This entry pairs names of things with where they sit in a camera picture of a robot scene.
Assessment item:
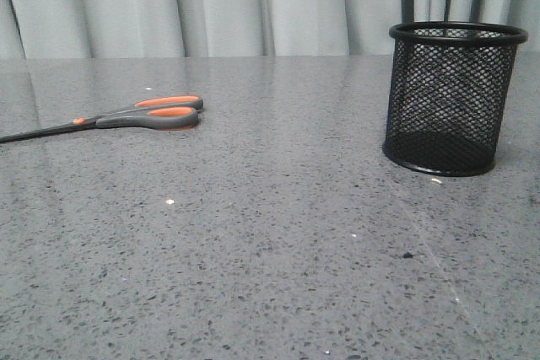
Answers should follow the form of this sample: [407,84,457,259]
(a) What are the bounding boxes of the grey and orange scissors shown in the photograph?
[1,94,204,143]

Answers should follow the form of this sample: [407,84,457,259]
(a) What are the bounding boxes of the black mesh pen bucket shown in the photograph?
[382,21,528,177]

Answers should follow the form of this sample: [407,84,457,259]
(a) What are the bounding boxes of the grey curtain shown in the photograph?
[1,0,539,59]

